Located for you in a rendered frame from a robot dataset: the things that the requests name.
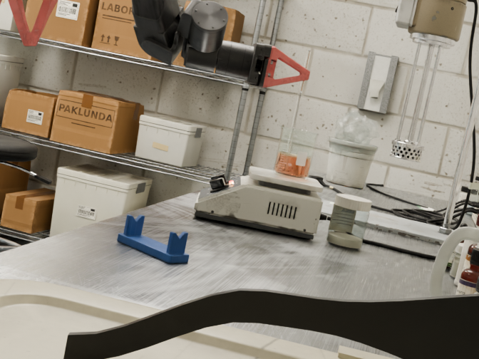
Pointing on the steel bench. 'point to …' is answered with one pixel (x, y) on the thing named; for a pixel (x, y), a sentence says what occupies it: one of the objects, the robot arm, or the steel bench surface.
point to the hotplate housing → (265, 207)
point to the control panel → (220, 190)
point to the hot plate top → (284, 179)
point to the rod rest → (144, 243)
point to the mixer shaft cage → (405, 151)
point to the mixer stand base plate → (397, 225)
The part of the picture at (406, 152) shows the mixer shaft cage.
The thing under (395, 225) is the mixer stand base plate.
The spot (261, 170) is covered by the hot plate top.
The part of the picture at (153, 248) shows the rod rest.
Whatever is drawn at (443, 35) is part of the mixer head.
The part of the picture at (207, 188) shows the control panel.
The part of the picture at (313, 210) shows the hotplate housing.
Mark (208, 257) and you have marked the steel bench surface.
